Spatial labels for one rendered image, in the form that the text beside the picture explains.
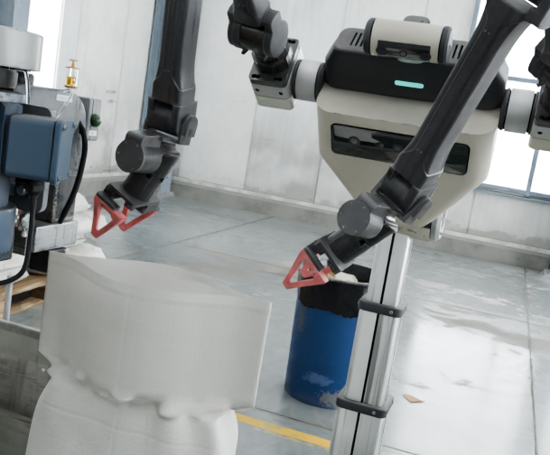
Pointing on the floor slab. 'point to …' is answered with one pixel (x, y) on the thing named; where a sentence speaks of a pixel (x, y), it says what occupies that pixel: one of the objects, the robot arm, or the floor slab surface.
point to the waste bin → (324, 336)
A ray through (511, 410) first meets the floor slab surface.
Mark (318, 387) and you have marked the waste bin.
